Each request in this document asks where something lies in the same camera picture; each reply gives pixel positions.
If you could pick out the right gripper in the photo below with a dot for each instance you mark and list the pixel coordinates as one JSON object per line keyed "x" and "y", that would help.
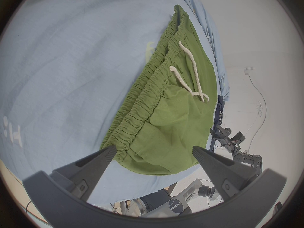
{"x": 226, "y": 136}

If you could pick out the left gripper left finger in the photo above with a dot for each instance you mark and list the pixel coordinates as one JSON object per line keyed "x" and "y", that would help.
{"x": 87, "y": 172}

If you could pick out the dark blue printed T-shirt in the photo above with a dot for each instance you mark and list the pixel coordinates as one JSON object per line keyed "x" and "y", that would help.
{"x": 219, "y": 110}

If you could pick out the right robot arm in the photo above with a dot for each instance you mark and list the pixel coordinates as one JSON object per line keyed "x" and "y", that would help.
{"x": 247, "y": 158}

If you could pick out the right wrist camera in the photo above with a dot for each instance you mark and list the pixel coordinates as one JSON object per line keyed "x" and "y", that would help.
{"x": 238, "y": 137}

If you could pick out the bed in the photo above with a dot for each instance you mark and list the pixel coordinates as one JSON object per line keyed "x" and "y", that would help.
{"x": 59, "y": 68}

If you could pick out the green shorts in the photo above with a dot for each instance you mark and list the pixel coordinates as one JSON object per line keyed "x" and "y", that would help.
{"x": 178, "y": 117}

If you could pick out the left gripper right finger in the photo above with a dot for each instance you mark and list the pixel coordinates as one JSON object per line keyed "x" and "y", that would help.
{"x": 225, "y": 174}

